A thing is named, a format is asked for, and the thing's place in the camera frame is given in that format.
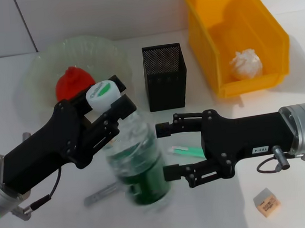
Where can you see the clear bottle green label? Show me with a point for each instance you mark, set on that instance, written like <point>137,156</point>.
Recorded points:
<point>140,162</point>

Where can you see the yellow plastic storage bin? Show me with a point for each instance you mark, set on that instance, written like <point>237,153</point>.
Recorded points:
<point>204,36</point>

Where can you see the white paper ball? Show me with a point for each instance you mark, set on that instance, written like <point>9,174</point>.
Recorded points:
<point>246,64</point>

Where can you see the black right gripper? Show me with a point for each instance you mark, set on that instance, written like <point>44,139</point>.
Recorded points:
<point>249,132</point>

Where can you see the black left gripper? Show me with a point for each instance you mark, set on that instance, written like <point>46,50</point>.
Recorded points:
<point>44,149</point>

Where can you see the red-orange fruit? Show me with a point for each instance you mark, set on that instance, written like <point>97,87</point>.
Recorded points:
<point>71,83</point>

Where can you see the orange eraser grey sleeve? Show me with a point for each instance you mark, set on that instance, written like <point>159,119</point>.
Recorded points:
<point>267,202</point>

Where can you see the black mesh pen holder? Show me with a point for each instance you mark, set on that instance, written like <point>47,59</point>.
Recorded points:
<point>166,91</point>

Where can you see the silver glitter marker pen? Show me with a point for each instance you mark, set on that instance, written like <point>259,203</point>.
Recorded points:
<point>103,193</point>

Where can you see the translucent wavy fruit plate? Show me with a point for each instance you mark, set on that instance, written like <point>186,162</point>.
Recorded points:
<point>84,53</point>

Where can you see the green pen white cap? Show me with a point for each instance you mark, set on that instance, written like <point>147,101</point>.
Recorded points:
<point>189,151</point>

